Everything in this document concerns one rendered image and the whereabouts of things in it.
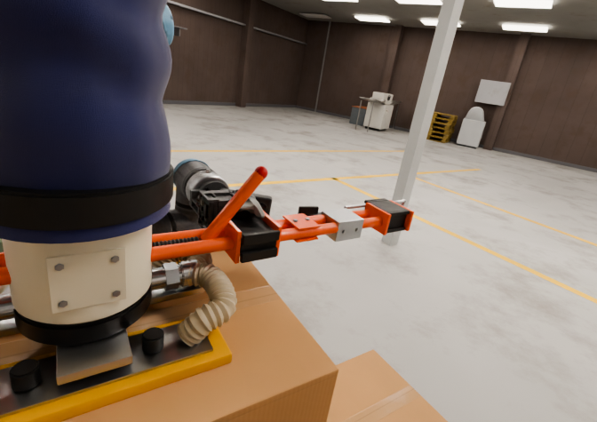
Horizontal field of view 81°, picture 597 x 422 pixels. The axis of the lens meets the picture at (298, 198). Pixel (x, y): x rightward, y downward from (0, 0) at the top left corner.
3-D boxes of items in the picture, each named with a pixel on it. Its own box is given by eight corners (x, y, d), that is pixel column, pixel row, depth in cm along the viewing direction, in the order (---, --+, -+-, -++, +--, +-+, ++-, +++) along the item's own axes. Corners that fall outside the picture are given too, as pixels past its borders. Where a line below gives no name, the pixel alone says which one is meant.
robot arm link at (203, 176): (221, 205, 85) (225, 167, 82) (229, 212, 82) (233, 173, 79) (184, 208, 80) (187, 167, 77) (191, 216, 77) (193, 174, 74)
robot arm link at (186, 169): (204, 191, 95) (208, 155, 92) (221, 208, 86) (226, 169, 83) (169, 192, 90) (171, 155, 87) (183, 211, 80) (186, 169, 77)
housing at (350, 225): (336, 242, 71) (339, 223, 69) (316, 228, 76) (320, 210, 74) (361, 238, 74) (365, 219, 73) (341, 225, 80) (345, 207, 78)
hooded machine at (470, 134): (480, 147, 1303) (492, 109, 1256) (477, 149, 1249) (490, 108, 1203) (457, 143, 1341) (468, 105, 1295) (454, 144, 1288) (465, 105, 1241)
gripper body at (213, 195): (207, 236, 67) (188, 212, 76) (248, 232, 72) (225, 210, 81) (210, 200, 65) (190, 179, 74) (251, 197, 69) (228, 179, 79)
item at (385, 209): (384, 235, 77) (389, 214, 75) (361, 221, 82) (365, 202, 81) (409, 231, 81) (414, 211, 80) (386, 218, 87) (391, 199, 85)
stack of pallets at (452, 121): (451, 141, 1352) (458, 115, 1320) (446, 143, 1273) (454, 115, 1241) (415, 134, 1420) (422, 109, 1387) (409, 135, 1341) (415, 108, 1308)
